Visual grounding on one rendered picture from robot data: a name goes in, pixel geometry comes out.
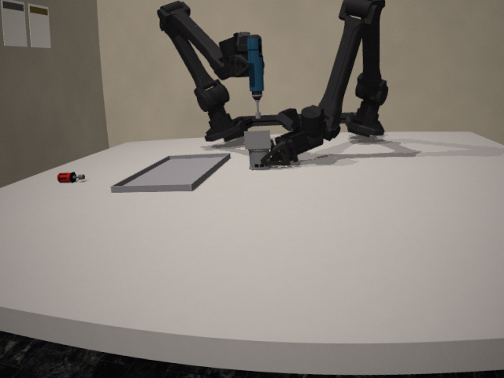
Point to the blue electric nut driver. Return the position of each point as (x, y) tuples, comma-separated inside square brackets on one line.
[(256, 79)]

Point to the red-handled nut driver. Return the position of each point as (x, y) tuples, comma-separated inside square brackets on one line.
[(69, 177)]

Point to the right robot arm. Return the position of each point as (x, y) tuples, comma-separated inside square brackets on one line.
[(181, 29)]

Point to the dark grey cylinder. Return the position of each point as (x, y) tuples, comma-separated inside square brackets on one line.
[(255, 159)]

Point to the grey l-shaped bracket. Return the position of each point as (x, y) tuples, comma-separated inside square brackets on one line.
[(257, 139)]

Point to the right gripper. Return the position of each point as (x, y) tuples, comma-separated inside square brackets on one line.
[(237, 63)]

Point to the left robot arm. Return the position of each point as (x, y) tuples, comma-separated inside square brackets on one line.
[(370, 87)]

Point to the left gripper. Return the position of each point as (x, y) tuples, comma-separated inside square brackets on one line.
[(279, 153)]

